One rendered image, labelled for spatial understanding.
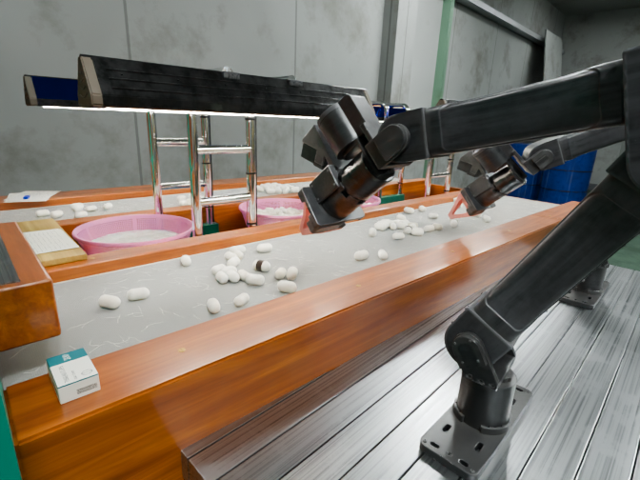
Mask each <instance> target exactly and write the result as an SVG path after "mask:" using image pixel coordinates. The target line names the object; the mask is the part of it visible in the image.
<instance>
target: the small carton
mask: <svg viewBox="0 0 640 480"><path fill-rule="evenodd" d="M46 361H47V366H48V371H49V376H50V380H51V382H52V384H53V387H54V389H55V392H56V394H57V397H58V399H59V402H60V404H61V405H62V404H65V403H67V402H69V401H71V400H74V399H77V398H79V397H82V396H85V395H87V394H90V393H93V392H95V391H98V390H100V389H101V388H100V382H99V375H98V372H97V370H96V368H95V367H94V365H93V364H92V362H91V360H90V358H89V356H88V355H87V353H86V351H85V350H84V348H82V349H78V350H73V351H70V352H66V353H63V354H60V355H57V356H53V357H51V358H48V359H47V360H46Z"/></svg>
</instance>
